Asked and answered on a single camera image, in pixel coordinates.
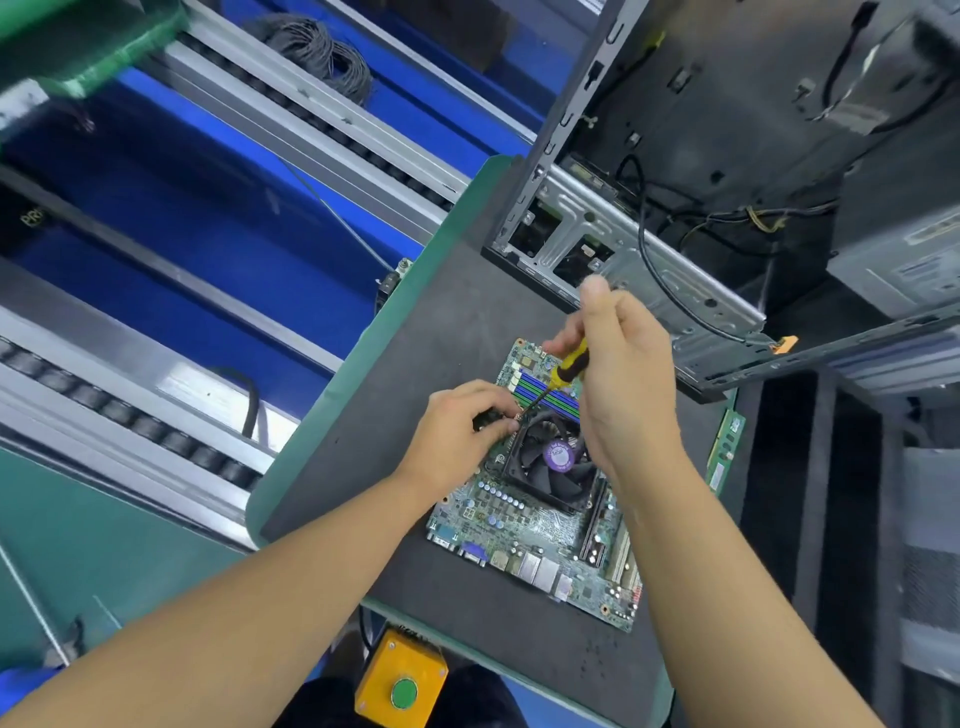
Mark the silver power supply unit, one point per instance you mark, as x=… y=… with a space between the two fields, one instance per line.
x=908 y=255

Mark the black divided foam tray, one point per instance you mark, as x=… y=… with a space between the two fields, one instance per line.
x=840 y=555

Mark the dark grey computer case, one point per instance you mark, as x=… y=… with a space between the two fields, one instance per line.
x=705 y=150

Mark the black CPU fan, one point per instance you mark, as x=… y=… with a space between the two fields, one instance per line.
x=548 y=458

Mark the person's right forearm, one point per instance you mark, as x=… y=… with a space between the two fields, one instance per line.
x=750 y=615

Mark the person's left forearm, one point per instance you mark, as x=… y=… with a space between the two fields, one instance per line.
x=195 y=630

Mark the person's left hand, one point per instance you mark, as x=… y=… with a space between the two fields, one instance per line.
x=450 y=443

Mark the aluminium conveyor frame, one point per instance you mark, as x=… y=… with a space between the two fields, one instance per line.
x=225 y=195

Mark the green memory module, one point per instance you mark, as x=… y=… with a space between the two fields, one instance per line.
x=726 y=443

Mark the yellow box green button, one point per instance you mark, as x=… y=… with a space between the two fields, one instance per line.
x=401 y=683

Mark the person's right hand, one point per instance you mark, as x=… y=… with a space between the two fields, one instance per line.
x=623 y=383

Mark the grey case side panel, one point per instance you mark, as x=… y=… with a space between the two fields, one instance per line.
x=930 y=555

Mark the green motherboard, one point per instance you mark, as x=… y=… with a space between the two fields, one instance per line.
x=510 y=540

